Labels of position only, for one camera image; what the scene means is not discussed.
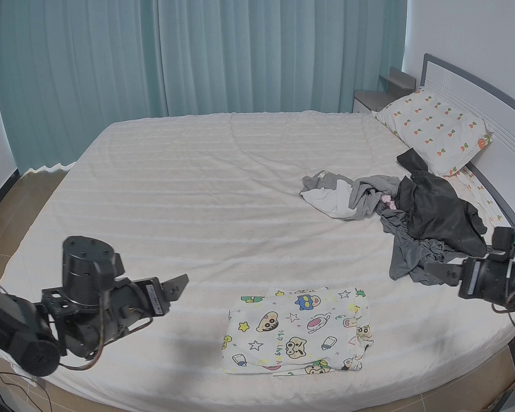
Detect black cable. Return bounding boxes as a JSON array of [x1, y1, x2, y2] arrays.
[[59, 316, 154, 372], [490, 288, 515, 339]]

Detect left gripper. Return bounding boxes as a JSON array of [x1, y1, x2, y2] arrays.
[[64, 273, 189, 357]]

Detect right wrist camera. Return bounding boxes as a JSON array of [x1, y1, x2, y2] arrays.
[[490, 227, 515, 260]]

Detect grey labelled garment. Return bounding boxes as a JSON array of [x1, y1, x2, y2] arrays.
[[300, 170, 355, 200]]

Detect dark grey garment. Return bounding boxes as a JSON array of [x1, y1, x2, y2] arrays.
[[379, 207, 466, 286]]

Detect white printed pillow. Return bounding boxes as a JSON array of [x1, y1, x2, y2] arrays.
[[448, 165, 515, 258], [372, 87, 495, 177]]

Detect black garment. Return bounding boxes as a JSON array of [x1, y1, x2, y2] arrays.
[[396, 148, 490, 258]]

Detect grey and white bedside table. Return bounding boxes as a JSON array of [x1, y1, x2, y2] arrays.
[[353, 67, 418, 114]]

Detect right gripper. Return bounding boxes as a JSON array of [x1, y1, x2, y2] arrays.
[[423, 257, 515, 304]]

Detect white printed pyjama top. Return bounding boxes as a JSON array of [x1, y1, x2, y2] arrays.
[[221, 287, 375, 377]]

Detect bed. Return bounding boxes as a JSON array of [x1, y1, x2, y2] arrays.
[[0, 53, 515, 412]]

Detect grey knit garment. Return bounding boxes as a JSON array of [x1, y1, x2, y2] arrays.
[[349, 174, 403, 222]]

